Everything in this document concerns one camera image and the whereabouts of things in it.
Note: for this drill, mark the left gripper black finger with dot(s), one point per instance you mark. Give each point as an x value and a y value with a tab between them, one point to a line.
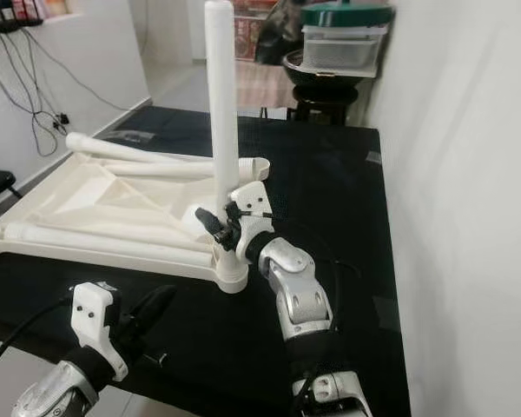
161	311
141	311

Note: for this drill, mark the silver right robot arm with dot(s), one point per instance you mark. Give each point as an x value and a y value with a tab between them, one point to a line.
300	295

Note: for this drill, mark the black plastic table cover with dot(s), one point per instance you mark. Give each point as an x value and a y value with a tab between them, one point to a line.
330	174

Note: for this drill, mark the clear tape patch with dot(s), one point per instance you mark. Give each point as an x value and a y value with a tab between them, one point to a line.
372	156
135	137

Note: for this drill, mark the white plastic table top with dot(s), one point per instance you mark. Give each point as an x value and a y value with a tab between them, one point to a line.
87	187

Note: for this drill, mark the black round stool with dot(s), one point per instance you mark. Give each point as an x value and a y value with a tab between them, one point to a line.
326	102

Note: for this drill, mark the orange lid storage box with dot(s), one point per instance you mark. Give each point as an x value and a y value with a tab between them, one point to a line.
247	35

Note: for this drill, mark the black bag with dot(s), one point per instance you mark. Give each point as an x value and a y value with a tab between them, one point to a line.
280	35

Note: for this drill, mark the black power adapter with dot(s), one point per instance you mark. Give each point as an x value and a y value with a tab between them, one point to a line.
63	117

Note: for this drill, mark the clear plastic container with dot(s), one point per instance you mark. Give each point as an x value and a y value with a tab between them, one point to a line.
346	50

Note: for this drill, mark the black power strip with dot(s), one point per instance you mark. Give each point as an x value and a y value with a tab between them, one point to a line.
13	28

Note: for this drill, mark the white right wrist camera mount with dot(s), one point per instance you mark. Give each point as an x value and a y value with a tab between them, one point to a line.
252	201

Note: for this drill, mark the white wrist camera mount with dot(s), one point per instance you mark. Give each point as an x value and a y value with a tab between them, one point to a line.
94	317
252	201

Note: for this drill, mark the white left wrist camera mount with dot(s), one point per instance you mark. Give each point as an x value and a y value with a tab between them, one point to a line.
94	317

